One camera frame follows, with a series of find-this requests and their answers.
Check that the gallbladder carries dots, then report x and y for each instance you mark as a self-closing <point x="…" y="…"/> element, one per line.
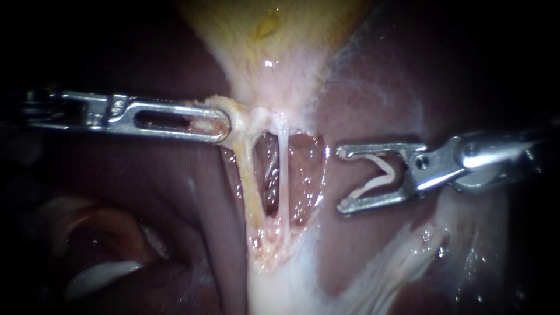
<point x="267" y="57"/>

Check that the left arm instrument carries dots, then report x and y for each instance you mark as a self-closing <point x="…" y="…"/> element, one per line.
<point x="94" y="111"/>

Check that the pale fatty tissue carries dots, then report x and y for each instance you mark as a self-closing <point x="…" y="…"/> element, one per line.
<point x="280" y="284"/>

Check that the thin tube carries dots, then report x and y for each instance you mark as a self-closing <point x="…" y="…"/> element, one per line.
<point x="283" y="175"/>
<point x="250" y="179"/>

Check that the right arm instrument jaw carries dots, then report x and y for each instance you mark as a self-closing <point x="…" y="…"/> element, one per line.
<point x="376" y="202"/>
<point x="376" y="148"/>

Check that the right arm instrument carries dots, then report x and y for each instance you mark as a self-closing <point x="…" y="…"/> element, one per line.
<point x="442" y="164"/>

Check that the dark red liver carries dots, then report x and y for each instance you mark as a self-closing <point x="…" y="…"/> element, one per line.
<point x="372" y="100"/>

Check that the white clip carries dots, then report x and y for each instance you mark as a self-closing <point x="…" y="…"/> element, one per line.
<point x="390" y="175"/>

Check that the left arm instrument jaw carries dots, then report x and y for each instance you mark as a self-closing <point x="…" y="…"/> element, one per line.
<point x="183" y="108"/>

